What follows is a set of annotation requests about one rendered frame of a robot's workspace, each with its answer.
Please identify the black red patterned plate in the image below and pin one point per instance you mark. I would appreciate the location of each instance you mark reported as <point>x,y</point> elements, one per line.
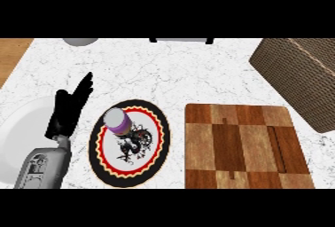
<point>130,153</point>

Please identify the brown wicker basket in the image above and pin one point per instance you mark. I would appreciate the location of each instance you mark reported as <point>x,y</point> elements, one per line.
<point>298,79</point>

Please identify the purple cupcake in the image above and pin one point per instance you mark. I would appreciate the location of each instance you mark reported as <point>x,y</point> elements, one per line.
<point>117,121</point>

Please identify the brown wooden panel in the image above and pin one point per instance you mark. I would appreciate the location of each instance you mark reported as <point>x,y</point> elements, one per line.
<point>11,56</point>

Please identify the grey round object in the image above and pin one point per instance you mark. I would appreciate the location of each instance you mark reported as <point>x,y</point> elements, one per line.
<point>80,41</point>

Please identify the grey appliance with black legs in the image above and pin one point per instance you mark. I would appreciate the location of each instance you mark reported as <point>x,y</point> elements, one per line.
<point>180,40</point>

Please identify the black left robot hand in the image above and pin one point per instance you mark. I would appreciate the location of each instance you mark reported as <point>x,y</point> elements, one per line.
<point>70,109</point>

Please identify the white plate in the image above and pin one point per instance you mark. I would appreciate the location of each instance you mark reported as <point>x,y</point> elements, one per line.
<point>24,139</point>

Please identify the checkered wooden cutting board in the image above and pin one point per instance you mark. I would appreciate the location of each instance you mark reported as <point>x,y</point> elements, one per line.
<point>244,144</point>

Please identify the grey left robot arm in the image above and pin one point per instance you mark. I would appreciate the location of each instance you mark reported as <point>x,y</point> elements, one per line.
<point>43,165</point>

